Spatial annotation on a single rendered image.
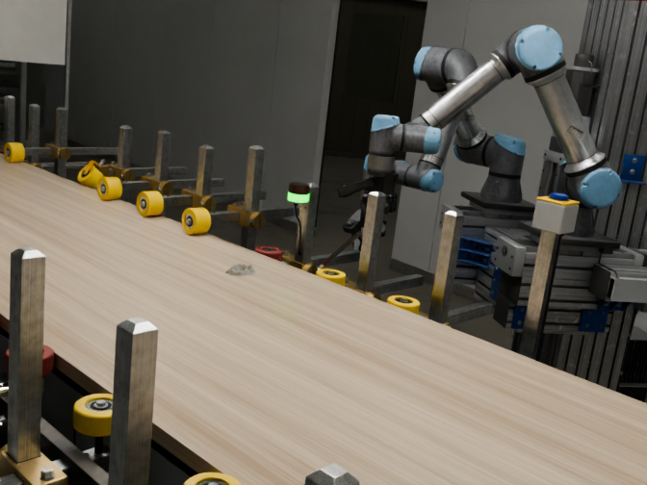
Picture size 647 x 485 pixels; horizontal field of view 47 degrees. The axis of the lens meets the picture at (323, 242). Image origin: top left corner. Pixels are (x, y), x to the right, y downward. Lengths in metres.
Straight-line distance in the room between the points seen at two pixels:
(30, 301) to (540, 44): 1.47
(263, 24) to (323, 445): 5.89
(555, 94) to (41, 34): 2.79
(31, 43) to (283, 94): 2.89
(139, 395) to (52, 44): 3.41
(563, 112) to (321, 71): 4.20
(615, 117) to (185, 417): 1.80
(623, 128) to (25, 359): 1.97
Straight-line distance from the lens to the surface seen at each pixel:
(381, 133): 2.08
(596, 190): 2.19
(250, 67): 6.95
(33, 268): 1.12
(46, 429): 1.30
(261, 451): 1.13
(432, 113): 2.23
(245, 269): 1.95
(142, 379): 0.91
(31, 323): 1.15
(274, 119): 6.63
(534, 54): 2.11
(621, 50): 2.55
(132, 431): 0.94
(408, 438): 1.22
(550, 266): 1.75
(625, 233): 2.67
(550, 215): 1.71
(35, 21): 4.17
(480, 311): 2.17
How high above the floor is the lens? 1.46
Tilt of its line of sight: 14 degrees down
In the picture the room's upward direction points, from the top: 7 degrees clockwise
